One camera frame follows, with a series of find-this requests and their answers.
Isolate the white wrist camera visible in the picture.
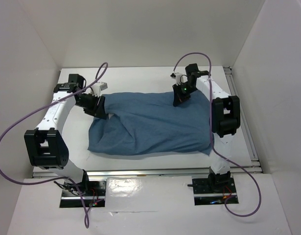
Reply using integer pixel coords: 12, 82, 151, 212
170, 72, 188, 85
90, 82, 108, 97

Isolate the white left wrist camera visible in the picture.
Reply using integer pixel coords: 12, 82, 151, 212
90, 82, 108, 97

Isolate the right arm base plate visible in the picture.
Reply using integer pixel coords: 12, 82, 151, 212
187, 177, 239, 206

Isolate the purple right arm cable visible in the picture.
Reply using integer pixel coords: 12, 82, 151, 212
173, 51, 261, 217

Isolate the aluminium front rail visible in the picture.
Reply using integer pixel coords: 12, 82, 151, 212
32, 166, 263, 178

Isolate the aluminium rail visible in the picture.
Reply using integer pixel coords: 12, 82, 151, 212
32, 166, 263, 178
223, 66, 263, 174

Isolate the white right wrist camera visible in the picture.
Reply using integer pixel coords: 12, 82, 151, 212
170, 72, 188, 85

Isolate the blue pillowcase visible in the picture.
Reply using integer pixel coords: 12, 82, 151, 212
88, 91, 211, 156

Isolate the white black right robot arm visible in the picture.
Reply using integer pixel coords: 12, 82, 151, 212
170, 64, 240, 192

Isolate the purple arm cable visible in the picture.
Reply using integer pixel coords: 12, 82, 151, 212
0, 62, 109, 229
173, 51, 261, 217

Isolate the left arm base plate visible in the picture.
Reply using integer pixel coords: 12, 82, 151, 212
59, 180, 106, 208

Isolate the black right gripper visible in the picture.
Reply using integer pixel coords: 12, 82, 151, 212
173, 82, 198, 106

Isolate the aluminium right side rail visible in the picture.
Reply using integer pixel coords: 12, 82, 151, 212
223, 66, 263, 174

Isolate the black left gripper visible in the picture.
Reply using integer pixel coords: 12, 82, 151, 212
74, 92, 107, 119

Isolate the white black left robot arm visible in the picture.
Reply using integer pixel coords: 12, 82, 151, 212
24, 74, 108, 195

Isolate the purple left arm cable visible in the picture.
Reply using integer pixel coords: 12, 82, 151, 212
0, 62, 109, 229

